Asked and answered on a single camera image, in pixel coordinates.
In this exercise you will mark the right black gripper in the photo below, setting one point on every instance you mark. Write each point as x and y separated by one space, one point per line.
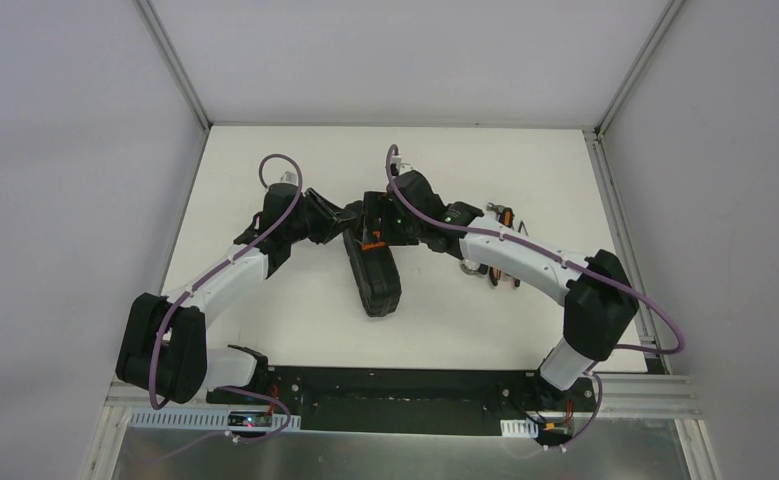
372 221

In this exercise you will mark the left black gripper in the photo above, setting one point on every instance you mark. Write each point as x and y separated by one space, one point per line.
319 216

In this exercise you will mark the black plastic tool case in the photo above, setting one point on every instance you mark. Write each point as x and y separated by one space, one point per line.
375 273

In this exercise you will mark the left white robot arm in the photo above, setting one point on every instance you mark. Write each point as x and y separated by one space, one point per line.
164 349

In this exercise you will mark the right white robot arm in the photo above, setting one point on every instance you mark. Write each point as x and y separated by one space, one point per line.
592 290

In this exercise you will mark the silver measuring tape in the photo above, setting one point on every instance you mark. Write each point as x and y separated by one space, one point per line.
473 268

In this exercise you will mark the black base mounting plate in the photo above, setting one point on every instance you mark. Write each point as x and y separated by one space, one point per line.
416 401

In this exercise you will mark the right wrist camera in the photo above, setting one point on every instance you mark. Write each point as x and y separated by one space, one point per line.
399 167

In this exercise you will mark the hammer with black handle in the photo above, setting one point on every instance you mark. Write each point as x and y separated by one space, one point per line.
497 209

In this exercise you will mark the orange handled pliers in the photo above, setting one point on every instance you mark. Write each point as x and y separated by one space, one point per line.
496 276

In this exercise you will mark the left white cable duct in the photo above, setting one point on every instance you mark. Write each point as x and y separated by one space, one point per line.
208 419

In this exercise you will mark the white cable duct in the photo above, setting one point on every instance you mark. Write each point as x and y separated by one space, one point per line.
208 419
519 428

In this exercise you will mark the right white cable duct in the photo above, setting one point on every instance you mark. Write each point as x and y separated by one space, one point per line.
519 428

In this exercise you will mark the aluminium frame rail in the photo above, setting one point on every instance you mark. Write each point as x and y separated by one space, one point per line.
624 396

